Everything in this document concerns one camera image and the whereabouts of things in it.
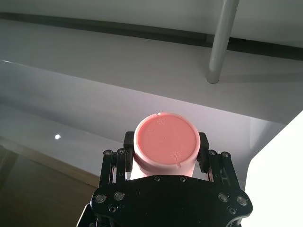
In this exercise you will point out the grey round pole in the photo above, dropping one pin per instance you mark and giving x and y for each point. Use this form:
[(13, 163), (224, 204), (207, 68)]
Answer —
[(220, 47)]

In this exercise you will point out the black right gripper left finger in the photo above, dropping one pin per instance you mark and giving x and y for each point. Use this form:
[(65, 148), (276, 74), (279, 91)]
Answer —
[(118, 170)]

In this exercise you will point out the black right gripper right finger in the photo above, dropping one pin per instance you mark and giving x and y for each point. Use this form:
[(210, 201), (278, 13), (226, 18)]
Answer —
[(217, 168)]

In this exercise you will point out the pink plastic cup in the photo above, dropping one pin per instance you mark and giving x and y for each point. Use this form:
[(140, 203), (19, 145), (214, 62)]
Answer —
[(165, 139)]

